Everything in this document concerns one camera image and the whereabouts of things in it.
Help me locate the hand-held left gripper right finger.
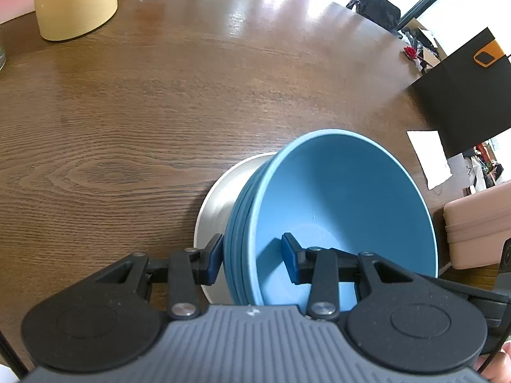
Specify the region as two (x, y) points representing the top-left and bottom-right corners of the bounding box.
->
(280, 232), (415, 322)

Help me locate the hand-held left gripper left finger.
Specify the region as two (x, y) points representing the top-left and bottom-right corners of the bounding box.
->
(94, 233), (224, 320)

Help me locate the cream ribbed plate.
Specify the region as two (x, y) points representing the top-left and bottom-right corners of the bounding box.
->
(194, 154), (278, 304)

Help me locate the small blue bowl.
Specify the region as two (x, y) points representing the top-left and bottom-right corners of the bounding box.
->
(224, 129), (440, 314)

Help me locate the person's right hand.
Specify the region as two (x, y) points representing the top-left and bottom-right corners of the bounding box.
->
(475, 341), (511, 383)

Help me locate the pink storage case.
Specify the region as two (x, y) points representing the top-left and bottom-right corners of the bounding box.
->
(443, 179), (511, 271)

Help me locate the white paper napkin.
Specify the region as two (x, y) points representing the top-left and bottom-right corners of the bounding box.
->
(406, 130), (454, 190)

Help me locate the black paper bag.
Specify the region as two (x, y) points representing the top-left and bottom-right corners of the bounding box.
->
(406, 27), (511, 158)

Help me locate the open cardboard box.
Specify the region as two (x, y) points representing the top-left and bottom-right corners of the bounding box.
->
(401, 27), (444, 73)

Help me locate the black folding chair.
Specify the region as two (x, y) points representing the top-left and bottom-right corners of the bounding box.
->
(347, 0), (402, 34)

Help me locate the yellow thermos jug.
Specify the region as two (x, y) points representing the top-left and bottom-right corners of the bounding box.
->
(30, 0), (119, 41)

